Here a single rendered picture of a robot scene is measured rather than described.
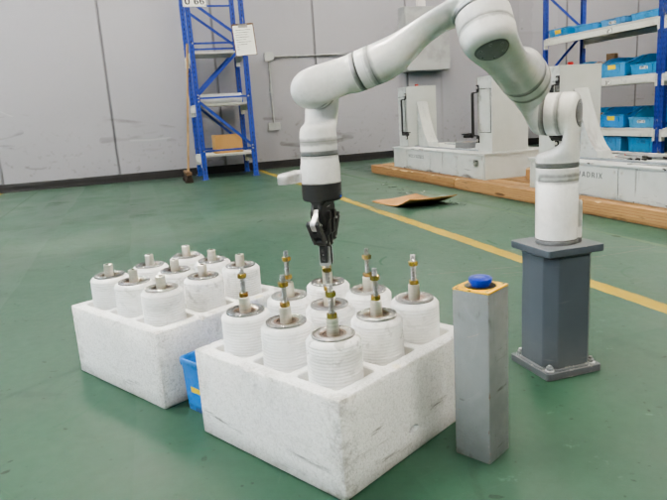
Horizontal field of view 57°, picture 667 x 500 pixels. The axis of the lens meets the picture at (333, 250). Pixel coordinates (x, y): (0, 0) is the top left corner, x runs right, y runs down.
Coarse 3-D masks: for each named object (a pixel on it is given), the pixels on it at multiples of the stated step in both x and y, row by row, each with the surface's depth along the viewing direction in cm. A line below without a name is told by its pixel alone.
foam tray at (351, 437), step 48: (240, 384) 114; (288, 384) 104; (384, 384) 105; (432, 384) 116; (240, 432) 117; (288, 432) 107; (336, 432) 98; (384, 432) 106; (432, 432) 118; (336, 480) 101
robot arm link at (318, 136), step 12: (324, 108) 115; (336, 108) 115; (312, 120) 115; (324, 120) 114; (336, 120) 115; (300, 132) 113; (312, 132) 111; (324, 132) 111; (300, 144) 114; (312, 144) 112; (324, 144) 112; (336, 144) 114; (312, 156) 112
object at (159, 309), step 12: (180, 288) 142; (144, 300) 139; (156, 300) 138; (168, 300) 139; (180, 300) 141; (144, 312) 141; (156, 312) 139; (168, 312) 139; (180, 312) 141; (156, 324) 139
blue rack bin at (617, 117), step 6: (612, 108) 695; (618, 108) 696; (624, 108) 699; (630, 108) 701; (636, 108) 660; (606, 114) 692; (612, 114) 695; (618, 114) 661; (624, 114) 656; (630, 114) 660; (600, 120) 689; (606, 120) 680; (612, 120) 672; (618, 120) 663; (624, 120) 659; (600, 126) 690; (606, 126) 682; (612, 126) 674; (618, 126) 666; (624, 126) 661
